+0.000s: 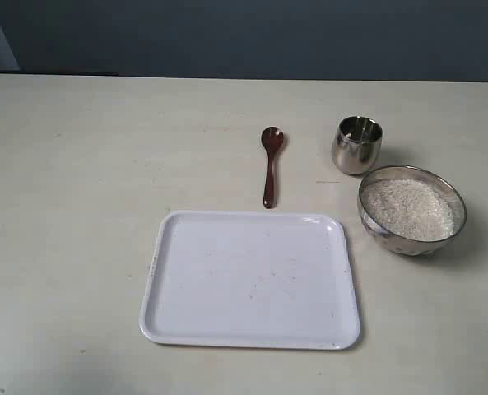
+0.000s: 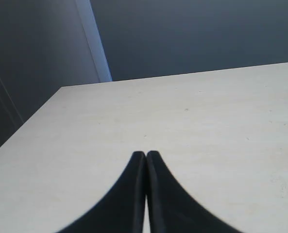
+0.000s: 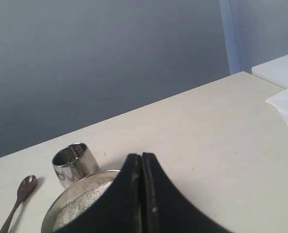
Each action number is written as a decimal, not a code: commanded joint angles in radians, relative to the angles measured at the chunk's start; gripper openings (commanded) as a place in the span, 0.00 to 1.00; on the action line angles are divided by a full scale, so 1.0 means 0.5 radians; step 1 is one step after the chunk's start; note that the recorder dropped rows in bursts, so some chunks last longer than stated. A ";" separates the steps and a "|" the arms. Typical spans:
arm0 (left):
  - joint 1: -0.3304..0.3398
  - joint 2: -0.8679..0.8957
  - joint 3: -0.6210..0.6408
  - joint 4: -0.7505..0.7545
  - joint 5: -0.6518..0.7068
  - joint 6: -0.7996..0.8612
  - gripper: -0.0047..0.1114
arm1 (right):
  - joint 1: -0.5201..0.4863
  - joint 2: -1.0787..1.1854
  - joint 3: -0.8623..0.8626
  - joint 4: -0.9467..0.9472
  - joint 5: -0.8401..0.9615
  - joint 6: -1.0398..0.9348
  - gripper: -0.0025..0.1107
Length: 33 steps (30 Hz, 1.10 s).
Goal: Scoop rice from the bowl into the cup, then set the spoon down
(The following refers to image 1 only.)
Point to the dark red wooden spoon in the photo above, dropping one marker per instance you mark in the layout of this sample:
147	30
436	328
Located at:
272	140

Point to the white rectangular plastic tray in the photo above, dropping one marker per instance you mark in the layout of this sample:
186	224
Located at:
270	280

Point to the steel bowl of rice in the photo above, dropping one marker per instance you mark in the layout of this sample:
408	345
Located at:
410	211

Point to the small stainless steel cup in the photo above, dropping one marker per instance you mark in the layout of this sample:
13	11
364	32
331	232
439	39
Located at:
356	145

